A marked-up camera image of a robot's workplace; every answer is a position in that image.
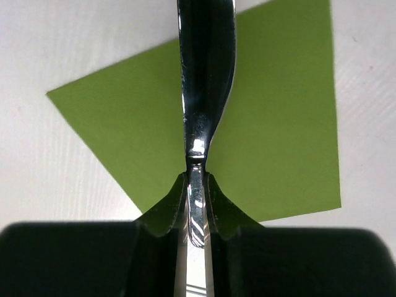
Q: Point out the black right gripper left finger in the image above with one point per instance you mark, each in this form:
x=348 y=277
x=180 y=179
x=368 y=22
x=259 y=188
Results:
x=143 y=257

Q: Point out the green paper napkin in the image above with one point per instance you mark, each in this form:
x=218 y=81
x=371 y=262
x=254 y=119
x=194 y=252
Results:
x=275 y=151

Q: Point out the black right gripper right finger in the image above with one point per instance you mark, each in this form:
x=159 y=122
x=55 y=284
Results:
x=244 y=258

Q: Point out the silver table knife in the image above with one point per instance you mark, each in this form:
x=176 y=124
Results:
x=207 y=45

